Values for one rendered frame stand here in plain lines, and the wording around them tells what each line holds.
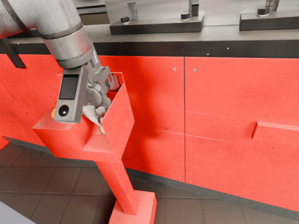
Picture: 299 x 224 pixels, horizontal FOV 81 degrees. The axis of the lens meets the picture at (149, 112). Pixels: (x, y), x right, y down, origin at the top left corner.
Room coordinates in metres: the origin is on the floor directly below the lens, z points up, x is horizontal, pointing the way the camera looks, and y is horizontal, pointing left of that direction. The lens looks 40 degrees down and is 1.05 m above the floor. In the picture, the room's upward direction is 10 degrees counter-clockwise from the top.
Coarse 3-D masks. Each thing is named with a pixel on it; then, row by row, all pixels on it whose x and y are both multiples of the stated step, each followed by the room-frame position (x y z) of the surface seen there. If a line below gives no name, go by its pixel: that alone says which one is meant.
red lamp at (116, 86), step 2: (108, 76) 0.43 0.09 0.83; (112, 76) 0.43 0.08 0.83; (114, 76) 0.43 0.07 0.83; (116, 76) 0.42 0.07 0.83; (110, 78) 0.43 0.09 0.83; (114, 78) 0.43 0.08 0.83; (116, 78) 0.42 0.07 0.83; (110, 80) 0.43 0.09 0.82; (114, 80) 0.43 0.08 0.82; (116, 80) 0.43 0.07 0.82; (110, 82) 0.43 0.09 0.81; (114, 82) 0.43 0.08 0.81; (116, 82) 0.43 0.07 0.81; (114, 84) 0.43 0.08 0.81; (116, 84) 0.43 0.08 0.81; (118, 84) 0.42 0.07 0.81; (114, 86) 0.43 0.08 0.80; (116, 86) 0.43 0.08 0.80; (118, 86) 0.42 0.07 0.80; (112, 88) 0.43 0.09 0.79; (114, 88) 0.43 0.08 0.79; (116, 88) 0.43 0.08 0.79; (118, 88) 0.43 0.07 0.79
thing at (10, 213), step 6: (0, 204) 0.17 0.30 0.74; (0, 210) 0.17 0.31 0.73; (6, 210) 0.17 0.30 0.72; (12, 210) 0.17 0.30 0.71; (0, 216) 0.16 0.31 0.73; (6, 216) 0.16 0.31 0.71; (12, 216) 0.17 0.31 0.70; (18, 216) 0.17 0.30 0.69; (24, 216) 0.18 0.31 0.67; (0, 222) 0.15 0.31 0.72; (6, 222) 0.15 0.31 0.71; (12, 222) 0.16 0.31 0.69; (18, 222) 0.16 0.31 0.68; (24, 222) 0.17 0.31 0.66; (30, 222) 0.17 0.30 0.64
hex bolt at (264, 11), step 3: (258, 9) 0.48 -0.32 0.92; (261, 9) 0.47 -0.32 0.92; (264, 9) 0.46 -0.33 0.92; (267, 9) 0.46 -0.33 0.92; (258, 12) 0.48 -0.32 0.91; (261, 12) 0.47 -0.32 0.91; (264, 12) 0.46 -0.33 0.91; (267, 12) 0.46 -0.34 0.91; (258, 15) 0.47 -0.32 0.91; (261, 15) 0.46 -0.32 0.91; (264, 15) 0.46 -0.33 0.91; (267, 15) 0.46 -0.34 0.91
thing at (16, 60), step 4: (0, 40) 0.77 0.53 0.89; (4, 40) 0.77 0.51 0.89; (8, 40) 0.78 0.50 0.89; (0, 44) 0.78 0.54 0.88; (4, 44) 0.77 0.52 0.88; (8, 44) 0.77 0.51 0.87; (4, 48) 0.78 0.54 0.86; (8, 48) 0.77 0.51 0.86; (12, 48) 0.78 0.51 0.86; (8, 52) 0.77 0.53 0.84; (12, 52) 0.77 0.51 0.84; (16, 52) 0.78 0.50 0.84; (8, 56) 0.78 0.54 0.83; (12, 56) 0.77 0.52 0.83; (16, 56) 0.77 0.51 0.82; (12, 60) 0.78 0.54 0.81; (16, 60) 0.77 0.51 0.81; (20, 60) 0.78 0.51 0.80; (16, 64) 0.77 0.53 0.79; (20, 64) 0.77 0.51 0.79
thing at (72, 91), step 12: (72, 72) 0.33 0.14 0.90; (84, 72) 0.33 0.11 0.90; (72, 84) 0.31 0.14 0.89; (84, 84) 0.32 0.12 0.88; (60, 96) 0.30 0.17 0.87; (72, 96) 0.29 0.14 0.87; (84, 96) 0.30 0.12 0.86; (60, 108) 0.27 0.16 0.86; (72, 108) 0.27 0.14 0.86; (60, 120) 0.26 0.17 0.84; (72, 120) 0.25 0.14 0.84
